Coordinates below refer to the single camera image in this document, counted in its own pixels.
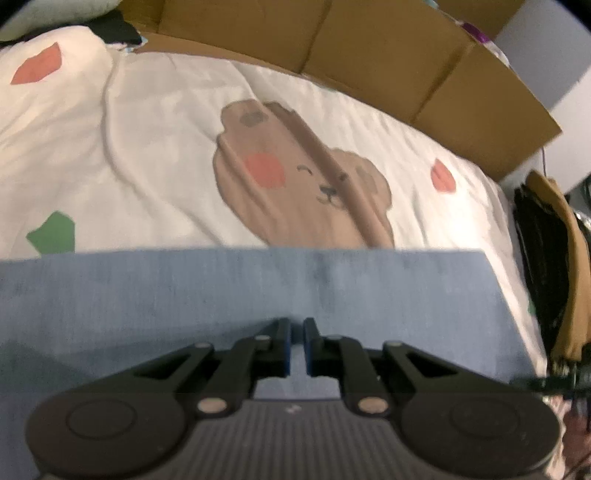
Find light blue denim pants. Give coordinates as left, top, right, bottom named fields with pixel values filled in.
left=1, top=249, right=546, bottom=479

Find brown suede cushion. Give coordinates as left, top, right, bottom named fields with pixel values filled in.
left=526, top=170, right=590, bottom=361

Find cream bear print bedsheet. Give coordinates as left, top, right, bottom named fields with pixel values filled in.
left=1, top=26, right=547, bottom=372

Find brown cardboard sheet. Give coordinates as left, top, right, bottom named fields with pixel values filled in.
left=120, top=1, right=561, bottom=180

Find floral printed package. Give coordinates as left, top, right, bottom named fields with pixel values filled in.
left=455, top=20, right=492, bottom=44

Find black cloth under pillow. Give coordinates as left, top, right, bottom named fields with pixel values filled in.
left=85, top=10, right=142, bottom=46

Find grey neck pillow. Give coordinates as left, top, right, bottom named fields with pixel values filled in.
left=0, top=0, right=121, bottom=42

